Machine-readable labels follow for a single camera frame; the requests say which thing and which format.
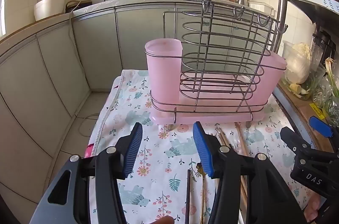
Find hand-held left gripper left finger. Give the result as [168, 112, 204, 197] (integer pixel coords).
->
[29, 122, 143, 224]

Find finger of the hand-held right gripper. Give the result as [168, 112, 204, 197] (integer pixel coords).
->
[280, 127, 313, 158]
[308, 115, 339, 140]

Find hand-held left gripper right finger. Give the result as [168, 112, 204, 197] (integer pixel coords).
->
[192, 121, 310, 224]

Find gold metal spoon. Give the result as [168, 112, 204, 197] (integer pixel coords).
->
[197, 163, 209, 224]

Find black plastic spoon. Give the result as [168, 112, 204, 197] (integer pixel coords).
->
[185, 170, 192, 224]

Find pink plastic utensil cup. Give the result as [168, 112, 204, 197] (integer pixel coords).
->
[145, 38, 183, 113]
[249, 53, 288, 105]

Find metal wire utensil rack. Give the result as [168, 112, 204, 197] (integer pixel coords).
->
[150, 0, 288, 125]

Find person's right hand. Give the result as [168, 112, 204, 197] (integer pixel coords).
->
[304, 191, 327, 224]

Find person's left hand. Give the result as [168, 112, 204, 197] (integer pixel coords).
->
[155, 216, 175, 224]

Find floral printed tablecloth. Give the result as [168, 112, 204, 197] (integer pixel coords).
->
[89, 69, 318, 224]

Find cardboard box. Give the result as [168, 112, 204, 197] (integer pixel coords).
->
[278, 81, 339, 150]

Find plastic bag of greens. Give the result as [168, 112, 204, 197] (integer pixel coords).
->
[310, 73, 339, 121]

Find pink plastic drip tray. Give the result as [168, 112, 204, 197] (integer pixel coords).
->
[150, 73, 265, 124]

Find green onions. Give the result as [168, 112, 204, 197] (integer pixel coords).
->
[324, 57, 339, 97]

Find clear container with cabbage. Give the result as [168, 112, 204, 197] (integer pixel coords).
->
[282, 40, 326, 101]

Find black blender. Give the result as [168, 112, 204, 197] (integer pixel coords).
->
[311, 31, 337, 66]

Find grey kitchen cabinet counter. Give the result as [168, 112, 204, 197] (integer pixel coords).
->
[0, 0, 276, 179]

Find white plastic container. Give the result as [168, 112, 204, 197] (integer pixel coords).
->
[249, 2, 274, 17]

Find white bucket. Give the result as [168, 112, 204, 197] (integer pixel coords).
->
[34, 0, 65, 22]

